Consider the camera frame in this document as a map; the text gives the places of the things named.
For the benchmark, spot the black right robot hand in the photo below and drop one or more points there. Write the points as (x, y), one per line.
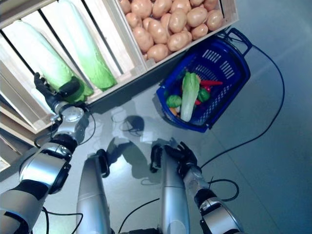
(181, 154)

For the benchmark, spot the long red chili pepper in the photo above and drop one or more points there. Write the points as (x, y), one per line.
(210, 83)

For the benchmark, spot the brown potato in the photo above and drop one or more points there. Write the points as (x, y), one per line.
(214, 19)
(197, 16)
(200, 31)
(158, 52)
(179, 40)
(210, 3)
(142, 39)

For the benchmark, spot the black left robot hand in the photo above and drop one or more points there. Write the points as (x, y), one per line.
(48, 93)

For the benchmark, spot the small green bell pepper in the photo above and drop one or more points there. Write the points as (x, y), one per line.
(203, 94)

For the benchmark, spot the wooden potato crate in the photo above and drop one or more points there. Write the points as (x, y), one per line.
(232, 14)

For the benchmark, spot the wooden display shelf frame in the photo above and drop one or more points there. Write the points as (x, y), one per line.
(136, 84)

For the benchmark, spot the round green vegetable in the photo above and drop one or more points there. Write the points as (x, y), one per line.
(173, 100)

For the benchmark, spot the small red pepper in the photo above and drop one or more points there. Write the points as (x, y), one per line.
(198, 102)

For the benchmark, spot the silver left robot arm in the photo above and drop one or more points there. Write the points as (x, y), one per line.
(44, 168)

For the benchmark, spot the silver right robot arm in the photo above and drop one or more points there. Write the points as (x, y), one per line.
(219, 217)

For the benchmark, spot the wooden slatted cabbage crate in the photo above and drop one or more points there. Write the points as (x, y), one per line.
(22, 107)

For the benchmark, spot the white green napa cabbage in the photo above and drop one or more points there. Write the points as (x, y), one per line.
(90, 53)
(189, 97)
(41, 56)

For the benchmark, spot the blue plastic shopping basket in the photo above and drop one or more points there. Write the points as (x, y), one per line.
(190, 63)

